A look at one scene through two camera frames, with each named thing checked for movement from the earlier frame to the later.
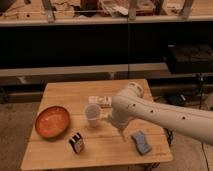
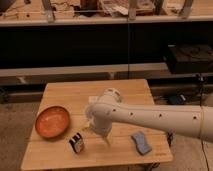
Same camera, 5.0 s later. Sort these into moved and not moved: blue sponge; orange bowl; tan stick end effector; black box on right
Moved: tan stick end effector
Not moved: black box on right; blue sponge; orange bowl
